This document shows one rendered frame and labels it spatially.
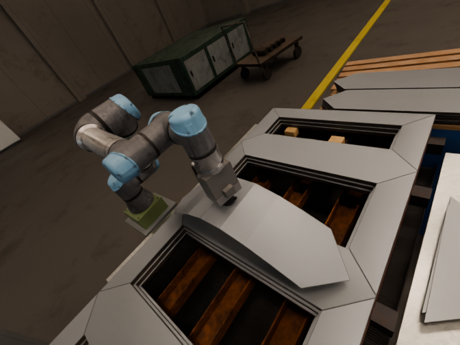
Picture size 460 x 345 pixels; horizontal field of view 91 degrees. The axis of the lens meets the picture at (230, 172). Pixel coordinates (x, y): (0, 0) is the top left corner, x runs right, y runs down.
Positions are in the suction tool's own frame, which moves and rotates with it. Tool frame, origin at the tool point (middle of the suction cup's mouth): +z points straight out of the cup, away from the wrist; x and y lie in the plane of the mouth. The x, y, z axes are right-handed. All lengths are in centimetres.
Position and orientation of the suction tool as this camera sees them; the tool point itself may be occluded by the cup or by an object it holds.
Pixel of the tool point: (229, 202)
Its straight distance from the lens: 69.3
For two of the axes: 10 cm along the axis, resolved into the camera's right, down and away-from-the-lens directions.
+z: 3.2, 7.1, 6.2
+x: -6.0, -3.5, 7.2
